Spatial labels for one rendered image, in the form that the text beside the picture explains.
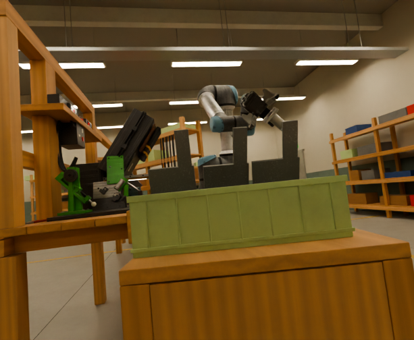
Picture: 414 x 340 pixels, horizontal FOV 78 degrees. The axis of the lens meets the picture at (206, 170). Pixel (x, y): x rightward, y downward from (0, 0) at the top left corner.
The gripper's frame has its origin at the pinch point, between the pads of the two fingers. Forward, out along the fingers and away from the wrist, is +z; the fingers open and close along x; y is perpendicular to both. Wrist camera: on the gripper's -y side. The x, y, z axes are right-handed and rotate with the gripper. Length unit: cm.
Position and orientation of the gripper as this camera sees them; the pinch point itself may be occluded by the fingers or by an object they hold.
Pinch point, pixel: (265, 112)
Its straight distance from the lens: 96.3
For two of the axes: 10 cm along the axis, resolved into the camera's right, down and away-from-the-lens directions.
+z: -0.1, 3.4, -9.4
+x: 6.2, -7.3, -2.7
